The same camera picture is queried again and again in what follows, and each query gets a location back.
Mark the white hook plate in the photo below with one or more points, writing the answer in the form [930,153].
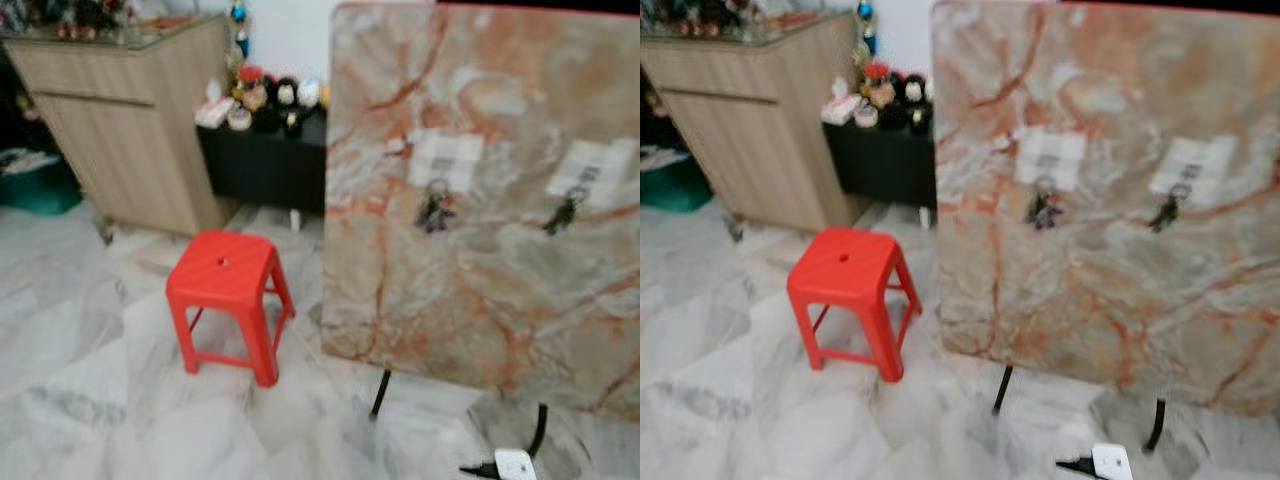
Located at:
[447,155]
[1052,153]
[1197,162]
[600,168]

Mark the curved black table leg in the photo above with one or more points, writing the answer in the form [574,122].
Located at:
[538,430]
[1158,425]

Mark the straight black table leg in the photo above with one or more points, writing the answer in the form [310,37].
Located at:
[1003,390]
[381,395]

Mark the orange veined marble table top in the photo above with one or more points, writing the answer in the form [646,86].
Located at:
[480,290]
[1100,290]

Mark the purple tagged key bunch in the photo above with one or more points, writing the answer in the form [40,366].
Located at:
[1043,210]
[433,212]

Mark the dark key bunch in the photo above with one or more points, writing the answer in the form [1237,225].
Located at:
[1167,210]
[562,213]

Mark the red plastic stool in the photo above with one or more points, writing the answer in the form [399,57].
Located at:
[225,275]
[850,270]

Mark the green basket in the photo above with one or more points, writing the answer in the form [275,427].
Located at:
[670,183]
[35,185]

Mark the black low cabinet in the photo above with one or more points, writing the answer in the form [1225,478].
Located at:
[885,165]
[265,165]

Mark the small pale bowl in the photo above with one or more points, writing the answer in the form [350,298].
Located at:
[239,119]
[866,116]

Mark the black round figurine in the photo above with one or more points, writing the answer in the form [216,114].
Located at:
[913,91]
[287,93]

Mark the white round figurine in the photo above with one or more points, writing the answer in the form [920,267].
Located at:
[310,92]

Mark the light wooden cabinet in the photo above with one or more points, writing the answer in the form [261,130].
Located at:
[760,140]
[120,140]

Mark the gold and blue trophy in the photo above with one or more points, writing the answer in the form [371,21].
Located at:
[866,26]
[239,28]

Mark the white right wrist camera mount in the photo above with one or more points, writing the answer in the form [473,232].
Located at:
[516,464]
[1113,461]

